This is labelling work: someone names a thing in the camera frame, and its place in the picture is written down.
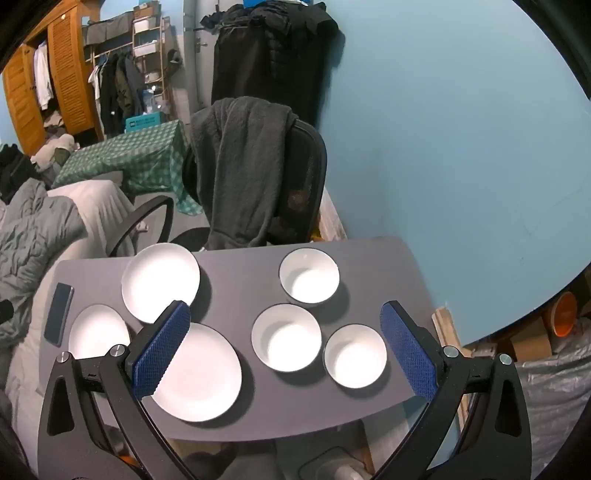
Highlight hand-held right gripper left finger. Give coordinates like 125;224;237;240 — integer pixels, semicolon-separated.
38;300;195;480

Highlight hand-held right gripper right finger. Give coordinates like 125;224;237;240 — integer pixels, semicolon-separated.
374;300;533;480

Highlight white plate dark rim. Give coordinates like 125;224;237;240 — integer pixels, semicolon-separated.
121;243;201;325
68;305;132;361
150;322;243;423

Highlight white bowl dark rim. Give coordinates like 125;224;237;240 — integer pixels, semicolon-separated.
323;324;389;388
251;303;322;373
279;248;341;309

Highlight wooden plank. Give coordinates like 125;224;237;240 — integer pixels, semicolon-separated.
431;308;462;347

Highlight dark smartphone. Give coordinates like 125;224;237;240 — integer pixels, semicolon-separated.
44;283;75;348

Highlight cardboard box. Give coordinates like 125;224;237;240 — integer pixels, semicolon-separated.
510;318;552;363

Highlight silver plastic sheet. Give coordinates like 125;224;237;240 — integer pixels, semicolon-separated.
515;323;591;480

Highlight wooden board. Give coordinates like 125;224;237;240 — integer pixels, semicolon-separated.
318;185;348;241

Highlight orange bucket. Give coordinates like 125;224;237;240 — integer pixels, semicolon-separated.
545;292;580;337

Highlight white bed sheet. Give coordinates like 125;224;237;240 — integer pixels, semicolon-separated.
0;180;139;416

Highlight grey quilt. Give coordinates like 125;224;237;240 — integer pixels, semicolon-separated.
0;178;88;347

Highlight green checkered cloth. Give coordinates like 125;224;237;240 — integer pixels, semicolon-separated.
52;120;204;217

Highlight black office chair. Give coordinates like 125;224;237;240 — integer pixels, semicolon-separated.
107;117;328;257

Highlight blue box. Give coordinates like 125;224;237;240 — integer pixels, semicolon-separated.
126;112;164;133

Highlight dark hanging clothes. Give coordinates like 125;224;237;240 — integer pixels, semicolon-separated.
88;48;145;139

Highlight white door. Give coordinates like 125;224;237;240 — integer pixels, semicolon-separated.
182;0;219;125

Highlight wooden louvred wardrobe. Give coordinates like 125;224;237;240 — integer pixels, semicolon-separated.
2;0;105;155

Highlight white hanging shirt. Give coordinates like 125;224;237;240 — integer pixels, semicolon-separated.
33;41;55;112

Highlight black hanging jackets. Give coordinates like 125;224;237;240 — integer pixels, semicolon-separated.
202;2;345;127

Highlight wooden shelf rack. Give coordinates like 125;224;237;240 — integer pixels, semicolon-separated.
131;2;169;116

